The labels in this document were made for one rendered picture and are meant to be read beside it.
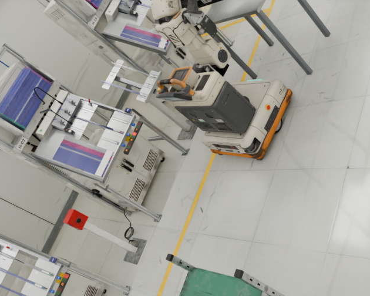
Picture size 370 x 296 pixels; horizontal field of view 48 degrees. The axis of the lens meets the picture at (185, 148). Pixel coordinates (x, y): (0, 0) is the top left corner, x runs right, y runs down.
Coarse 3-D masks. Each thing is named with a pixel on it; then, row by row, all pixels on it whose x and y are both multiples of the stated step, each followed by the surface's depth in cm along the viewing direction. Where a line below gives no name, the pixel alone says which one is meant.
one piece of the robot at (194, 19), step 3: (186, 15) 292; (189, 15) 290; (192, 15) 292; (195, 15) 293; (198, 15) 295; (201, 15) 296; (189, 18) 293; (192, 18) 292; (195, 18) 294; (198, 18) 295; (201, 18) 297; (189, 21) 296; (192, 21) 294; (195, 21) 294; (198, 21) 295; (192, 24) 297; (195, 24) 295
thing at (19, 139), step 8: (0, 56) 361; (24, 64) 382; (32, 64) 372; (48, 80) 390; (136, 112) 390; (0, 120) 351; (8, 128) 362; (16, 128) 359; (16, 136) 373; (24, 136) 367; (152, 136) 426; (160, 136) 414; (24, 144) 367; (96, 184) 360; (160, 216) 398
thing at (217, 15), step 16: (224, 0) 362; (240, 0) 340; (256, 0) 321; (304, 0) 343; (208, 16) 367; (224, 16) 345; (240, 16) 329; (272, 32) 328; (288, 48) 337; (240, 64) 397; (304, 64) 349
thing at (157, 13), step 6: (156, 0) 302; (162, 0) 296; (168, 0) 296; (174, 0) 299; (156, 6) 304; (162, 6) 298; (168, 6) 296; (174, 6) 299; (180, 6) 302; (156, 12) 306; (162, 12) 300; (168, 12) 297; (174, 12) 300; (156, 18) 310
